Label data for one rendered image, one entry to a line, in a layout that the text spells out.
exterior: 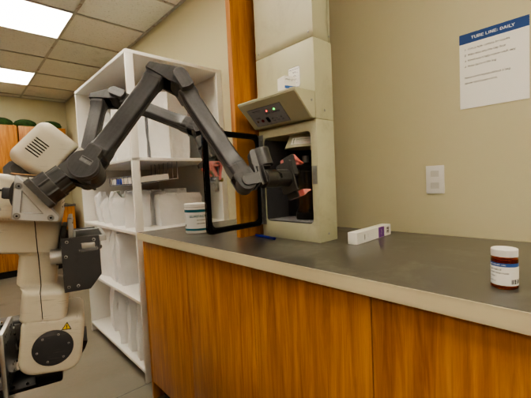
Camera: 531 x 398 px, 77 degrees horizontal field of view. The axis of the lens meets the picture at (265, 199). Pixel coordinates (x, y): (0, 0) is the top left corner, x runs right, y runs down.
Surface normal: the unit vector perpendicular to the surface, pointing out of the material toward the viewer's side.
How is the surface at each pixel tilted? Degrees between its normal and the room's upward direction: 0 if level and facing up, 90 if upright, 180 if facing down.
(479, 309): 90
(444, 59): 90
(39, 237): 90
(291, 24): 90
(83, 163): 72
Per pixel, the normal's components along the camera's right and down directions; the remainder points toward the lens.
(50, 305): 0.50, 0.02
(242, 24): 0.68, 0.00
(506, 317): -0.73, 0.07
